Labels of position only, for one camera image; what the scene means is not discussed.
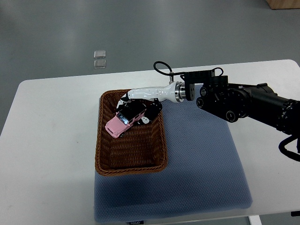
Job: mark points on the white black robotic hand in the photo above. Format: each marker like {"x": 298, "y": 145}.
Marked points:
{"x": 174, "y": 92}

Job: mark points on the pink toy car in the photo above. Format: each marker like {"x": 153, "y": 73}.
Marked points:
{"x": 125, "y": 119}

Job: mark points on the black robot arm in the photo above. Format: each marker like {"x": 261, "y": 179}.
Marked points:
{"x": 230, "y": 101}

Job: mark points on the brown wicker basket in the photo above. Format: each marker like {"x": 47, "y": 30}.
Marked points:
{"x": 142, "y": 149}

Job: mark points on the lower floor socket plate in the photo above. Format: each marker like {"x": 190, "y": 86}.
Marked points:
{"x": 101, "y": 63}

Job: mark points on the floor socket plate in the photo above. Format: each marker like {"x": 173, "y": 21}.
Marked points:
{"x": 99, "y": 54}
{"x": 101, "y": 63}

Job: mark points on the upper floor socket plate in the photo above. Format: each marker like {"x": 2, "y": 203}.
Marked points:
{"x": 99, "y": 54}

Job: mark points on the blue quilted mat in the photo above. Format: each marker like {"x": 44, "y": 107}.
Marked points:
{"x": 204, "y": 173}

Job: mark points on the wooden box corner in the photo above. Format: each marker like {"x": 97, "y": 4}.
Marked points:
{"x": 284, "y": 4}

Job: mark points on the white table leg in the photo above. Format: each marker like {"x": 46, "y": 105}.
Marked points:
{"x": 255, "y": 220}

